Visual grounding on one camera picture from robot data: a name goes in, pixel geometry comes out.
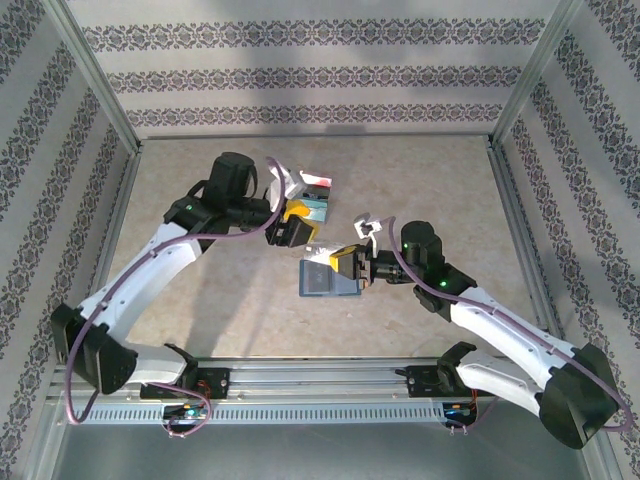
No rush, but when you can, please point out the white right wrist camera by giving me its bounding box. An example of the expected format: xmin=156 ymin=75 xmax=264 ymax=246
xmin=352 ymin=213 xmax=385 ymax=257

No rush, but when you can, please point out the aluminium back rail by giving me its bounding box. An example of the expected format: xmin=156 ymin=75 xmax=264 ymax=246
xmin=135 ymin=131 xmax=496 ymax=143

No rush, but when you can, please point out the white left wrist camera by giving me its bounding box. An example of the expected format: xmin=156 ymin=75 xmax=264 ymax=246
xmin=265 ymin=162 xmax=307 ymax=214

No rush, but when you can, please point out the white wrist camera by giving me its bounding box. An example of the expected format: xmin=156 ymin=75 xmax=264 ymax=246
xmin=265 ymin=162 xmax=307 ymax=214
xmin=352 ymin=213 xmax=385 ymax=257

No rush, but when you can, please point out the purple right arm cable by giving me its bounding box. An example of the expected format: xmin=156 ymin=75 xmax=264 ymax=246
xmin=380 ymin=215 xmax=635 ymax=441

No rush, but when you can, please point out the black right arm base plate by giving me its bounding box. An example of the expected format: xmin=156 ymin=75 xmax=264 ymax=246
xmin=405 ymin=364 xmax=499 ymax=399

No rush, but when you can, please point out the aluminium frame post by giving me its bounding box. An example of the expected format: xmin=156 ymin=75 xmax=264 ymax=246
xmin=489 ymin=0 xmax=584 ymax=146
xmin=42 ymin=0 xmax=144 ymax=156

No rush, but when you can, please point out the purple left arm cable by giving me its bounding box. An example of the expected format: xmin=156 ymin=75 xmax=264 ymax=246
xmin=64 ymin=156 xmax=289 ymax=441

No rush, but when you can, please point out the blue card holder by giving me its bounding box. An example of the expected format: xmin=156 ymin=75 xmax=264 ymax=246
xmin=298 ymin=242 xmax=362 ymax=300

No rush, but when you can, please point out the aluminium side rail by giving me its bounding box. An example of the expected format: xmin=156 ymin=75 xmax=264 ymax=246
xmin=487 ymin=139 xmax=566 ymax=351
xmin=94 ymin=142 xmax=146 ymax=289

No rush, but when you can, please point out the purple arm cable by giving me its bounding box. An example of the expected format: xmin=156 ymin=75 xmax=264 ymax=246
xmin=380 ymin=215 xmax=635 ymax=441
xmin=64 ymin=156 xmax=289 ymax=441

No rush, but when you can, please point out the aluminium mounting rail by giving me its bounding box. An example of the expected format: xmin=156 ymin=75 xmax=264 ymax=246
xmin=47 ymin=357 xmax=586 ymax=401

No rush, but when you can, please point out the teal card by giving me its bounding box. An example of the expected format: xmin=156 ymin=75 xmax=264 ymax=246
xmin=302 ymin=195 xmax=330 ymax=222

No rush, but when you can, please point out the clear acrylic card box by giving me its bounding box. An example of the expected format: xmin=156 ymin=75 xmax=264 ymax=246
xmin=298 ymin=169 xmax=335 ymax=225

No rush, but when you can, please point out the perforated metal cable duct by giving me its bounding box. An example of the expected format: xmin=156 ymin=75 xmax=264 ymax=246
xmin=67 ymin=403 xmax=481 ymax=425

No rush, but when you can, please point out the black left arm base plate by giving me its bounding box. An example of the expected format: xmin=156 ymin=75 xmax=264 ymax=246
xmin=139 ymin=367 xmax=232 ymax=401

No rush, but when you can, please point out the dark card white print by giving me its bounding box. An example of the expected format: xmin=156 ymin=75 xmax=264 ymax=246
xmin=303 ymin=263 xmax=335 ymax=295

